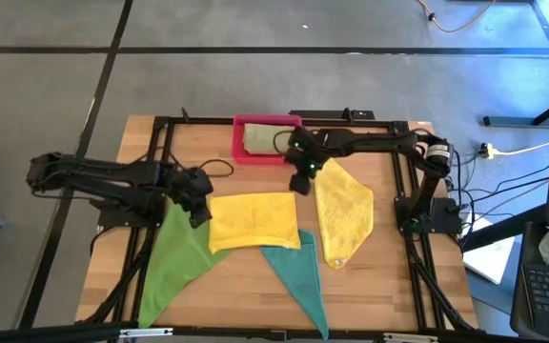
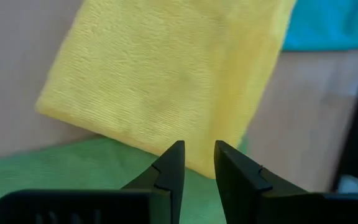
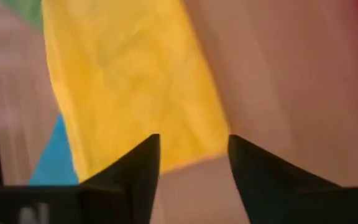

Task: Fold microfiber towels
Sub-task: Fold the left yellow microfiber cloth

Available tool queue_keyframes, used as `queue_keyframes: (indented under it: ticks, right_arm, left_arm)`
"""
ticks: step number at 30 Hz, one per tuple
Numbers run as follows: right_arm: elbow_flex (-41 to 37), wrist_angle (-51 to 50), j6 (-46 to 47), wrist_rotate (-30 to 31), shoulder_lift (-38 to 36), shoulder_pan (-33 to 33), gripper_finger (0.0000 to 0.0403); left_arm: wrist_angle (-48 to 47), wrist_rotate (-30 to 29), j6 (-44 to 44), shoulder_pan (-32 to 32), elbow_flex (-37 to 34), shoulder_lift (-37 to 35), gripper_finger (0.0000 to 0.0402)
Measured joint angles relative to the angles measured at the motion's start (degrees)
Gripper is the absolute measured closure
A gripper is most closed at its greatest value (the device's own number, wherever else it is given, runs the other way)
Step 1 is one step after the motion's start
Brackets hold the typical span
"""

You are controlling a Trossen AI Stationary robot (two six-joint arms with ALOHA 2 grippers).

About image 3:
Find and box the yellow microfiber towel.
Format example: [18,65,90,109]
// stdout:
[41,0,231,184]

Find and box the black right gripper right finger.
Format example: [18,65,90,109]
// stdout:
[228,134,358,224]

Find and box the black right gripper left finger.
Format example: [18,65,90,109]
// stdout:
[0,133,160,224]

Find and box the bright green microfiber towel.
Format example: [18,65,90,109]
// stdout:
[0,0,45,32]

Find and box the teal microfiber towel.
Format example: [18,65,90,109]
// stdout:
[29,113,80,187]

